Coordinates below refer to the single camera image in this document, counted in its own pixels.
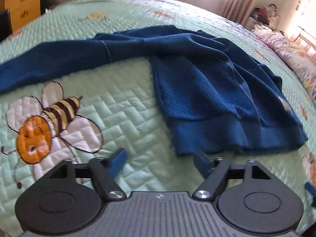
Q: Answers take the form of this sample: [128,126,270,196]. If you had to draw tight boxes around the pink window curtain right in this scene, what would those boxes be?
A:
[221,0,257,26]

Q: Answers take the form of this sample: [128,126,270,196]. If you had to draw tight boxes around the green quilted bee bedspread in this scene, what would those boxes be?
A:
[1,0,315,232]

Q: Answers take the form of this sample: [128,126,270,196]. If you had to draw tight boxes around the wooden desk with drawers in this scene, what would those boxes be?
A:
[1,0,41,31]

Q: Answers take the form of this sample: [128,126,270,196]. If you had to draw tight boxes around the blue knit sweater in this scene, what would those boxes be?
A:
[1,25,308,155]

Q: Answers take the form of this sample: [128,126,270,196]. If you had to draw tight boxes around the floral pillow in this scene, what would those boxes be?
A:
[252,28,316,103]

